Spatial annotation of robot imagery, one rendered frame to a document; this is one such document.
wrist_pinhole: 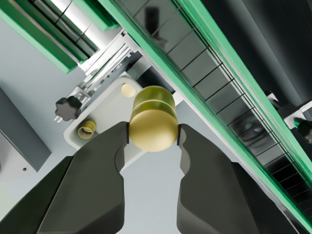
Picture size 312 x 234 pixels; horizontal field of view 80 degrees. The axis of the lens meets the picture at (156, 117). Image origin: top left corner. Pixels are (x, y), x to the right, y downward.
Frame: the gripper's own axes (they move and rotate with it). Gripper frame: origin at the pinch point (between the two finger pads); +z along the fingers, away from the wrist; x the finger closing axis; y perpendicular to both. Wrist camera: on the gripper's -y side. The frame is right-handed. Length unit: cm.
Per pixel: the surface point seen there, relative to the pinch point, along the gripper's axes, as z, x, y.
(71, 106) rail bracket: 8.3, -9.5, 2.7
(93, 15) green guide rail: 12.8, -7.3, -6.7
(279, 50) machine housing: 31.5, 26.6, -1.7
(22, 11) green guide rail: 16.9, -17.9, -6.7
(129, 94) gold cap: 28.0, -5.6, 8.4
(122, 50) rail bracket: 13.3, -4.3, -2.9
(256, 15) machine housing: 32.1, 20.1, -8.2
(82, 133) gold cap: 29.0, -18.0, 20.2
